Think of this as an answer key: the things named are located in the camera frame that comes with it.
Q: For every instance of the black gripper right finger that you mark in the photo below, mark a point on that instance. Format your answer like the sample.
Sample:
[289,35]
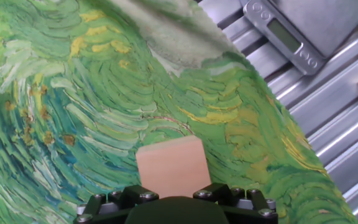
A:
[247,211]

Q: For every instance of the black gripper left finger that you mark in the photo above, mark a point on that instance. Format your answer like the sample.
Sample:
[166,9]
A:
[110,208]

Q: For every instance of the wooden cube block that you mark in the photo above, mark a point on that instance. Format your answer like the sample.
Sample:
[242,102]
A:
[172,168]

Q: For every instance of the green blue painting print cloth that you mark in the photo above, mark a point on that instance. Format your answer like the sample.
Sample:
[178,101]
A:
[104,109]

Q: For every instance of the silver digital scale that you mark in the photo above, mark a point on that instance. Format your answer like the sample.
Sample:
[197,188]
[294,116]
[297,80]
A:
[322,25]

